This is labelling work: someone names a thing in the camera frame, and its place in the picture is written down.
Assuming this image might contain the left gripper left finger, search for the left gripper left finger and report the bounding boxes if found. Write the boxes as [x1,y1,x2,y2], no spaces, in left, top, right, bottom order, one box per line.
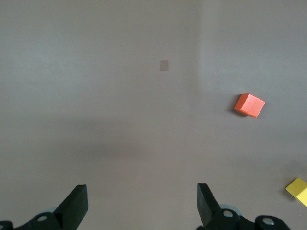
[0,184,89,230]

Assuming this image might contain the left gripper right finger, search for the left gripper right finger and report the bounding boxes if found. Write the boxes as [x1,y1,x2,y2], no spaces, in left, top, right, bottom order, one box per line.
[196,183,291,230]

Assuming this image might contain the yellow wooden block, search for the yellow wooden block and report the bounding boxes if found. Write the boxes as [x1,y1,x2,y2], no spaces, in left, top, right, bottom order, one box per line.
[285,177,307,208]

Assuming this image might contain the orange wooden block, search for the orange wooden block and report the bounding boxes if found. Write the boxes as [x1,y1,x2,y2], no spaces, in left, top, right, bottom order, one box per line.
[234,93,266,119]

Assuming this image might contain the brown table cover sheet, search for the brown table cover sheet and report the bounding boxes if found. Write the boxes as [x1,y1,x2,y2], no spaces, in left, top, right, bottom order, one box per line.
[0,0,307,230]

